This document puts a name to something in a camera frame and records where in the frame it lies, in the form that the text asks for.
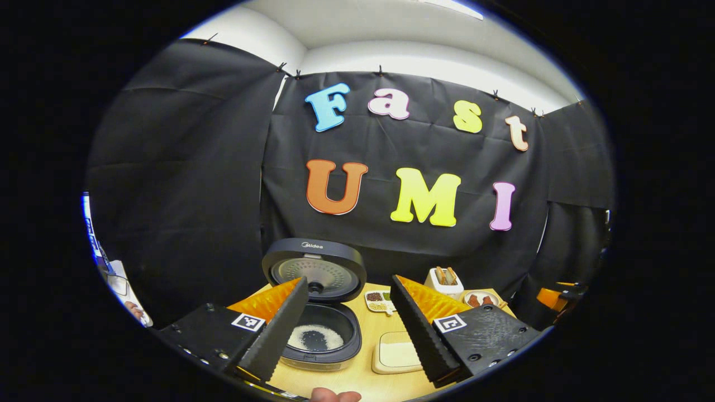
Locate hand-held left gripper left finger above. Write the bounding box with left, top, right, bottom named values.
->
left=156, top=276, right=311, bottom=386

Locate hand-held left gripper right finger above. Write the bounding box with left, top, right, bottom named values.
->
left=389, top=275, right=542, bottom=390

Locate cream rice tray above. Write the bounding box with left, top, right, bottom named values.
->
left=371, top=331, right=423, bottom=375

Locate dark grey rice cooker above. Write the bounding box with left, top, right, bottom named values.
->
left=261, top=237, right=368, bottom=372

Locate white toaster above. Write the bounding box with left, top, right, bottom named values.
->
left=423, top=266, right=465, bottom=300

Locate white divided bean plate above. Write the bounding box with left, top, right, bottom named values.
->
left=365, top=290, right=396, bottom=316

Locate round plate with meat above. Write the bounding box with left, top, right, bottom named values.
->
left=463, top=289, right=501, bottom=309

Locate black backdrop cloth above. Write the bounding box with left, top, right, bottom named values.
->
left=84, top=38, right=615, bottom=331

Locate white desk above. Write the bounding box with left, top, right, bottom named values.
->
left=101, top=260, right=152, bottom=328

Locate computer monitor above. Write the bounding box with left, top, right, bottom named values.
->
left=83, top=192, right=107, bottom=260

